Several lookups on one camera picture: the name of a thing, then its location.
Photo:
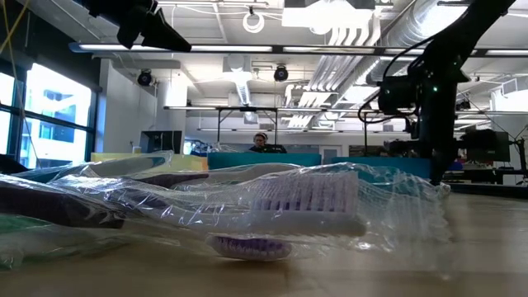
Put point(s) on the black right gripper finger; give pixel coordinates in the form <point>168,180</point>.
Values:
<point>440,158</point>

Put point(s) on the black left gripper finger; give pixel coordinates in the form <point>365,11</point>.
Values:
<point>130,31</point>
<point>165,35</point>

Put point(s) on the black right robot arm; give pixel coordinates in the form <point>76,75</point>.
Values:
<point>462,37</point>

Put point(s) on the black ceiling spotlight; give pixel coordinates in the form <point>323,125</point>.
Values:
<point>144,78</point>
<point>281,74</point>

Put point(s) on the black monitor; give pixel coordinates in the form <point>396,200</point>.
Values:
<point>161,142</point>
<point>486,145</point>

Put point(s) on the black background desk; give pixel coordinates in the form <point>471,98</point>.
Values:
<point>486,175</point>

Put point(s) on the large teal-blue plastic bin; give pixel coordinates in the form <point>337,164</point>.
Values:
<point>392,166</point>

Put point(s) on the thin hanging light strip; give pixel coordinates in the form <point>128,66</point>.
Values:
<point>189,108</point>

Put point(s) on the long ceiling light bar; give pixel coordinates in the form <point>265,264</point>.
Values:
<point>247,48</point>

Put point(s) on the white ceiling pipe bundle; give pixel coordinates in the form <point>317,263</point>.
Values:
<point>330,74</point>

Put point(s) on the yellow plastic bin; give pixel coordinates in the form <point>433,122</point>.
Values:
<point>191,163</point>

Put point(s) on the white blue wrapped toothbrush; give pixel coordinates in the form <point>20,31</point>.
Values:
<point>123,165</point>

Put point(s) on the white toothbrush purple bristles wrapped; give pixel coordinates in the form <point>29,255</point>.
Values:
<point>305,194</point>

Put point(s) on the person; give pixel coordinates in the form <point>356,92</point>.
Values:
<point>260,140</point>

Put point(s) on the white ceiling light panel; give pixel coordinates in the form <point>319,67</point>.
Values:
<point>330,18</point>

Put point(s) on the small teal plastic bin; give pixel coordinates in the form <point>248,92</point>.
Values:
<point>264,160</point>

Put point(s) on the dark purple wrapped toothbrush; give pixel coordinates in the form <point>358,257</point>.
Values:
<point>49,204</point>

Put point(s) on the green wrapped toothbrush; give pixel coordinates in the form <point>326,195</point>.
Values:
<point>24,224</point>

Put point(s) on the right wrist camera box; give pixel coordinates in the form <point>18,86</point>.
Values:
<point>396,95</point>

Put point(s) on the white vent duct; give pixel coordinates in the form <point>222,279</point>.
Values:
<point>243,88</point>

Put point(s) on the large glass window wall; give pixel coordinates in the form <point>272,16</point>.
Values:
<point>57,103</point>

